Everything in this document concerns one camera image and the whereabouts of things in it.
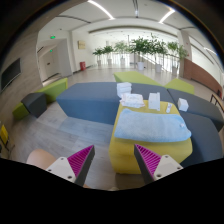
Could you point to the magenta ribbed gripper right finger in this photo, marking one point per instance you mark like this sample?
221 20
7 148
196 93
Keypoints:
153 166

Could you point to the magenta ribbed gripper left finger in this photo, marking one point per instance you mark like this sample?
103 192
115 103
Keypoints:
74 168

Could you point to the light blue towel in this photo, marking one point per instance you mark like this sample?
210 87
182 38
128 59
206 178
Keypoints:
150 127

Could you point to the folded white towel stack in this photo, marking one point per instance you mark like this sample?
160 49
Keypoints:
124 87

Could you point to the yellow ottoman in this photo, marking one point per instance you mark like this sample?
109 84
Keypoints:
123 160

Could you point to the beige round stool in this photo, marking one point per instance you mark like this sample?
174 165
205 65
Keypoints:
40 158

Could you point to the small white bottle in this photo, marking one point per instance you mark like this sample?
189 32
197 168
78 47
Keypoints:
168 109

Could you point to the dark grey right sofa bench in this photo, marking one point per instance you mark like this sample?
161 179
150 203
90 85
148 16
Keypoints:
205 121

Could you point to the small white box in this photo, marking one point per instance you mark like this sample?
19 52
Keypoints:
183 105

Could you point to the blue grey sofa bench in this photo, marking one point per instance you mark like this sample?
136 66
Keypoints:
93 101

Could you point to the crumpled white cloth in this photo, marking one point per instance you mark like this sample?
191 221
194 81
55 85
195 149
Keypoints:
132 100

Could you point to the dark grey small ottoman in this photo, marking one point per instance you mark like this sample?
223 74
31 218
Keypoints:
35 103

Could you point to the yellow chair left edge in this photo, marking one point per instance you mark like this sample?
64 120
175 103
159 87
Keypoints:
6 140

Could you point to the green bench left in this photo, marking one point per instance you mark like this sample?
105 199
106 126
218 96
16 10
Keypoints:
51 91

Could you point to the green bench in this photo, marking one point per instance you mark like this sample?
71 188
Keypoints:
134 77
51 91
180 85

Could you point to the green bench right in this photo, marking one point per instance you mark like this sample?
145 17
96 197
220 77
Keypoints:
180 85

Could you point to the green bench centre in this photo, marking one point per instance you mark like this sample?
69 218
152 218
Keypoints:
134 77

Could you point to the red bin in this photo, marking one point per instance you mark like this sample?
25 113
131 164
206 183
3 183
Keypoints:
83 66

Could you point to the potted plant right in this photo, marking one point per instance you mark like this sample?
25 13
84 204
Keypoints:
177 53

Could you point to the potted plant far left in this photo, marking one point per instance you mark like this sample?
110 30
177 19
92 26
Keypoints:
98 52

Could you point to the potted plant large centre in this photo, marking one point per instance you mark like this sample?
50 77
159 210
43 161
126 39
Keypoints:
141 47

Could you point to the wall mounted black television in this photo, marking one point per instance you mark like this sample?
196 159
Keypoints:
10 73

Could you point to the framed yellow wall picture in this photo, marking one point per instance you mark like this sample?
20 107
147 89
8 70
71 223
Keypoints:
81 44

